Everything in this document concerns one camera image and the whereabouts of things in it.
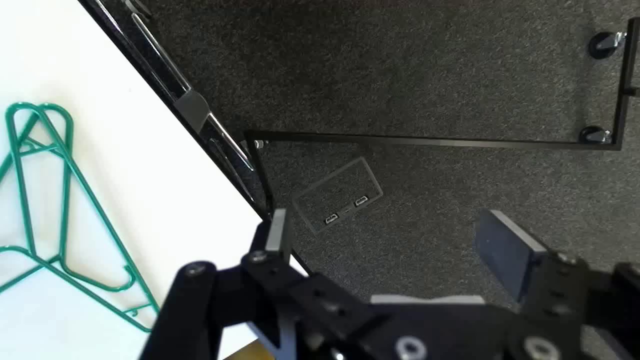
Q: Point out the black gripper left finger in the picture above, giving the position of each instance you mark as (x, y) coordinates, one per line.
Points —
(273, 266)

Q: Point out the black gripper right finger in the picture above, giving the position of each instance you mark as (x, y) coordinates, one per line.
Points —
(513, 254)

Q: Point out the black metal clothes rack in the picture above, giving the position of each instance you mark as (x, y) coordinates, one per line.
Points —
(242, 166)

